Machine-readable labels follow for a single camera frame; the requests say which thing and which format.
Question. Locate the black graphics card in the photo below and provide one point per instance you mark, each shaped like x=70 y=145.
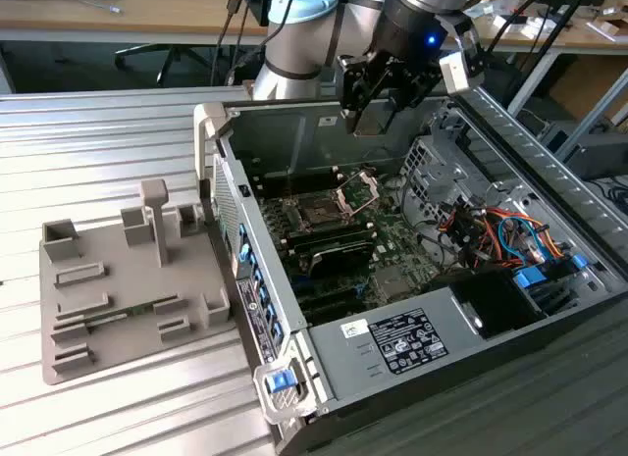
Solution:
x=338 y=260

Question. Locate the silver chipset heatsink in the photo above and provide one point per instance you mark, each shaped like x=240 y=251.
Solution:
x=395 y=282

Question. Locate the black monitor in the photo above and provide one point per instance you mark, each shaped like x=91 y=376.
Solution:
x=257 y=5

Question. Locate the grey parts rack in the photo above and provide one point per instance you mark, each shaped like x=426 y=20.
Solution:
x=127 y=279

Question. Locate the blue case latch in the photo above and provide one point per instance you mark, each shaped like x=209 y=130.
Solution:
x=277 y=381

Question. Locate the green motherboard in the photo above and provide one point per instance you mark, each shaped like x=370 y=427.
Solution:
x=392 y=240

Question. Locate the blue disk carrier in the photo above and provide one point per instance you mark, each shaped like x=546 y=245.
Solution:
x=532 y=278

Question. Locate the small white box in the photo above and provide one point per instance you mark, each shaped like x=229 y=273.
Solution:
x=510 y=23

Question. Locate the black office chair base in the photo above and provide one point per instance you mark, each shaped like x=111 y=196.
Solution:
x=172 y=51

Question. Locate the black fan shroud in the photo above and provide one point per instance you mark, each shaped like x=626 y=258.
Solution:
x=495 y=299

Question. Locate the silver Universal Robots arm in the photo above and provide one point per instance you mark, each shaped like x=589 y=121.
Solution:
x=294 y=59

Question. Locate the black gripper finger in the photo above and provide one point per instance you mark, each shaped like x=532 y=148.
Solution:
x=412 y=90
x=355 y=83

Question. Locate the black RAM slot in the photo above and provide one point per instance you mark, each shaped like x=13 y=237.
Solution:
x=275 y=179
x=329 y=235
x=275 y=190
x=336 y=244

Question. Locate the wooden desk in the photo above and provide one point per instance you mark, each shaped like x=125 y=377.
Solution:
x=147 y=12

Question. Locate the thin metal locking lever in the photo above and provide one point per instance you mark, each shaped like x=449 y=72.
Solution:
x=289 y=186

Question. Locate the small cardboard box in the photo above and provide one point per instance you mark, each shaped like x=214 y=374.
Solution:
x=604 y=28

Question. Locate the small CPU plate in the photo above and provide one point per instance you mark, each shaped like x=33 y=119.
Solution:
x=370 y=125

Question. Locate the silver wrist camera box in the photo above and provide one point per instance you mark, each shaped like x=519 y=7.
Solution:
x=454 y=73

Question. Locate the grey power supply with label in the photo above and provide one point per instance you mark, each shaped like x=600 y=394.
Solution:
x=333 y=363

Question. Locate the black expansion slot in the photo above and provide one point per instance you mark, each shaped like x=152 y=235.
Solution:
x=329 y=294
x=338 y=308

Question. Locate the CPU socket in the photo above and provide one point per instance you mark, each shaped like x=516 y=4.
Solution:
x=314 y=213

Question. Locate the open grey PC case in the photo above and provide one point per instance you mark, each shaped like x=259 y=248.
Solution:
x=275 y=132

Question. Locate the green RAM stick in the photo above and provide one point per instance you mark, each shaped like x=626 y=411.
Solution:
x=122 y=312

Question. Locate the black tripod pole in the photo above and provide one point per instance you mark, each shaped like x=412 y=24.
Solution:
x=547 y=44

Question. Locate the grey computer box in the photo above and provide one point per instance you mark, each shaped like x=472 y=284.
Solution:
x=598 y=154

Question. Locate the metal drive cage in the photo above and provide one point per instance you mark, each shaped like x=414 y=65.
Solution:
x=454 y=174

